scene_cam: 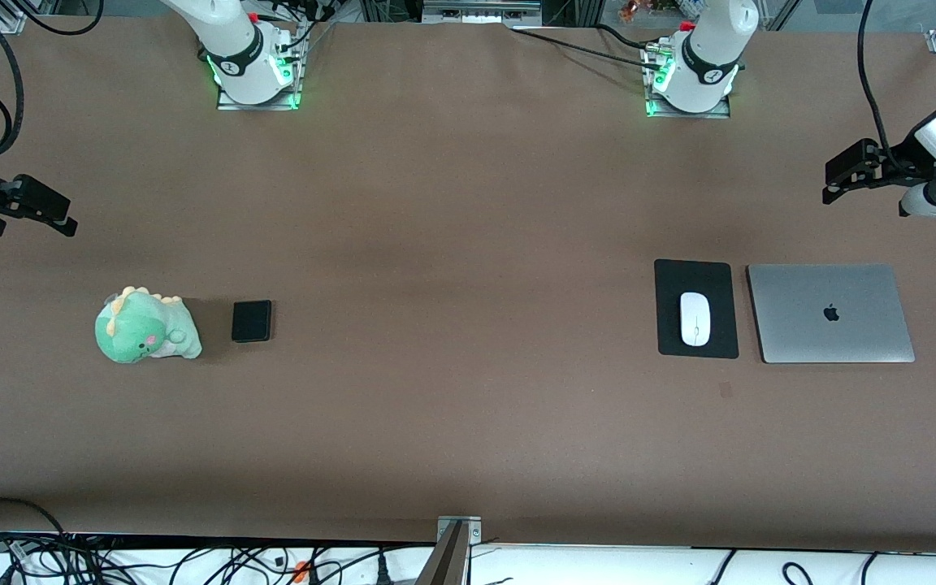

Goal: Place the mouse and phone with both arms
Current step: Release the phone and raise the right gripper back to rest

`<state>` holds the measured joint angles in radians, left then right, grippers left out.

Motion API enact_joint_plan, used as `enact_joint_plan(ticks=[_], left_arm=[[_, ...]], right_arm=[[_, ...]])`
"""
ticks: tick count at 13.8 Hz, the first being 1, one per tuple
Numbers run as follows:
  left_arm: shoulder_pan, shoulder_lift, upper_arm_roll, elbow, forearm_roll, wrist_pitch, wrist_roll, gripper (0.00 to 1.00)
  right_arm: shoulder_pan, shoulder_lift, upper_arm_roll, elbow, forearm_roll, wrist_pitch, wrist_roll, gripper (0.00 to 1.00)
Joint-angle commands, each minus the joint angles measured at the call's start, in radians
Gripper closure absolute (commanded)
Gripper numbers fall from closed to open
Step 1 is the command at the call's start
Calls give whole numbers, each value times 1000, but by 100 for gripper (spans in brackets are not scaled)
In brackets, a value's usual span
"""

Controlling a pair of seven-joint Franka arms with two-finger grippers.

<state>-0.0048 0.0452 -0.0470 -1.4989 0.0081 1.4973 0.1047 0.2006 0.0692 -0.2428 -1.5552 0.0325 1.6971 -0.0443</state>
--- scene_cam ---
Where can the black mouse pad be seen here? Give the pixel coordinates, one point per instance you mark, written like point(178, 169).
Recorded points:
point(669, 276)

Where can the metal table edge bracket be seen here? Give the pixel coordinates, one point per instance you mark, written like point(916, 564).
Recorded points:
point(472, 530)

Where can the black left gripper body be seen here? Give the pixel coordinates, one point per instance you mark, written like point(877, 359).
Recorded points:
point(905, 163)

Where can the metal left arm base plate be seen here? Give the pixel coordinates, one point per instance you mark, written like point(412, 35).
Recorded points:
point(721, 112)

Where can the aluminium support beam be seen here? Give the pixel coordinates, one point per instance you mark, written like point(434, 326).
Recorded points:
point(445, 562)

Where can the silver laptop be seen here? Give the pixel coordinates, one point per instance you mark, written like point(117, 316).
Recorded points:
point(829, 333)

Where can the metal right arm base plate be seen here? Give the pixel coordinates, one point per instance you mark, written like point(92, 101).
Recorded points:
point(223, 103)

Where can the metal back rail fixture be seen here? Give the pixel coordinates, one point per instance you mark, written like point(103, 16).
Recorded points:
point(480, 10)

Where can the white computer mouse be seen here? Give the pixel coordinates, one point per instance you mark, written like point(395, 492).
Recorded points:
point(695, 318)

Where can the green dinosaur plush toy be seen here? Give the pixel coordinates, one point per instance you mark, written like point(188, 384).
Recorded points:
point(143, 329)

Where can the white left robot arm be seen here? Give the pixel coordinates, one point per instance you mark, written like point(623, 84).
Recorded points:
point(699, 49)

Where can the black phone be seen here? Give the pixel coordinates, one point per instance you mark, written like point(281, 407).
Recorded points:
point(251, 321)

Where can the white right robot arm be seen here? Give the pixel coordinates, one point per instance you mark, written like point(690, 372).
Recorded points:
point(232, 41)

